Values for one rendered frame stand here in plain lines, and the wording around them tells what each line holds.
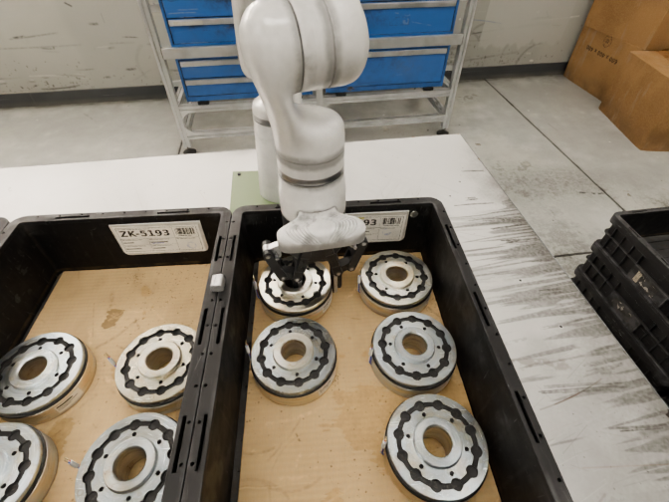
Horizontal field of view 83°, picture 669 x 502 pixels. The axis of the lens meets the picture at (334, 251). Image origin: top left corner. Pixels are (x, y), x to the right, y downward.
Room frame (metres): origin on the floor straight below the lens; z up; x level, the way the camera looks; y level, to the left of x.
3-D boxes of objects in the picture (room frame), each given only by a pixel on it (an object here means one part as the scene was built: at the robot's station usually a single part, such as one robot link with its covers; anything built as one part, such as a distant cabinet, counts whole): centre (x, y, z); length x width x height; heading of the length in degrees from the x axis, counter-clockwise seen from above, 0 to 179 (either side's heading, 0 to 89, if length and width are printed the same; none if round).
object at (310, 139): (0.34, 0.03, 1.12); 0.09 x 0.07 x 0.15; 112
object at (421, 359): (0.23, -0.10, 0.86); 0.05 x 0.05 x 0.01
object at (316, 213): (0.32, 0.02, 1.02); 0.11 x 0.09 x 0.06; 11
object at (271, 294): (0.33, 0.06, 0.86); 0.10 x 0.10 x 0.01
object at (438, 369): (0.23, -0.10, 0.86); 0.10 x 0.10 x 0.01
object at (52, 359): (0.20, 0.35, 0.86); 0.05 x 0.05 x 0.01
